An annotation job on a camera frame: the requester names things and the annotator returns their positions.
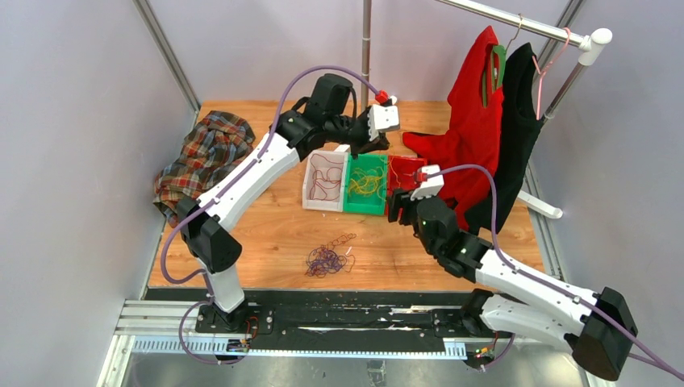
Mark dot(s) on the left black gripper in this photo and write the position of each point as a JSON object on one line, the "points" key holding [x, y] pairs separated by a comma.
{"points": [[368, 145]]}

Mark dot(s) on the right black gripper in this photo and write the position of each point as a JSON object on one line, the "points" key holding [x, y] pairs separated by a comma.
{"points": [[400, 199]]}

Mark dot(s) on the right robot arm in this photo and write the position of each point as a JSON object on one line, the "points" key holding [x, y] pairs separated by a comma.
{"points": [[592, 327]]}

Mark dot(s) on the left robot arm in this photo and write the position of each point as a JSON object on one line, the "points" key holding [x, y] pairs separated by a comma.
{"points": [[205, 223]]}

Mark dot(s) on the red plastic bin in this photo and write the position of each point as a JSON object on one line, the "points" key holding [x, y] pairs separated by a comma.
{"points": [[401, 171]]}

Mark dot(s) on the green plastic bin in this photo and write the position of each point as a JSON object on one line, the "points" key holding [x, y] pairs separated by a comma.
{"points": [[366, 179]]}

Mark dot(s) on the white plastic bin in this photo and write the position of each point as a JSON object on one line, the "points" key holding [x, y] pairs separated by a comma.
{"points": [[324, 181]]}

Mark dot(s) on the red shirt on hanger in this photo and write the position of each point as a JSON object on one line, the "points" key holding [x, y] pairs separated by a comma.
{"points": [[473, 133]]}

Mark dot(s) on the plaid flannel shirt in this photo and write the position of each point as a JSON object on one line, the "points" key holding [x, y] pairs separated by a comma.
{"points": [[215, 146]]}

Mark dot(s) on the black shirt on hanger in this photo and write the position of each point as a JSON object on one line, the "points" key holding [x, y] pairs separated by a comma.
{"points": [[517, 131]]}

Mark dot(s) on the green hanger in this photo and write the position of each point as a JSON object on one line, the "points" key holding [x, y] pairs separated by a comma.
{"points": [[492, 75]]}

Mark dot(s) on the pink hanger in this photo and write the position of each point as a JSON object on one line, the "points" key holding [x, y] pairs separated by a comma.
{"points": [[541, 72]]}

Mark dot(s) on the metal clothes rack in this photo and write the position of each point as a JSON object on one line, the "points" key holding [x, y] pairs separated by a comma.
{"points": [[591, 47]]}

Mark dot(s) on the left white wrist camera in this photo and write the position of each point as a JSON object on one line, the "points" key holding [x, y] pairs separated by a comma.
{"points": [[383, 119]]}

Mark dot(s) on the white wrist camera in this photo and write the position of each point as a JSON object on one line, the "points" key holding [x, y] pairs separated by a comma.
{"points": [[383, 119], [428, 186]]}

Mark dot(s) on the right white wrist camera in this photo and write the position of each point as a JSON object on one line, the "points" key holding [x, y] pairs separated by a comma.
{"points": [[428, 186]]}

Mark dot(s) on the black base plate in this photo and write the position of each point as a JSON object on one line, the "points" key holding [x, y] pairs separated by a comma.
{"points": [[347, 321]]}

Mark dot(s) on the aluminium frame rail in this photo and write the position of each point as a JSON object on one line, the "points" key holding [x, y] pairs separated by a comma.
{"points": [[157, 33]]}

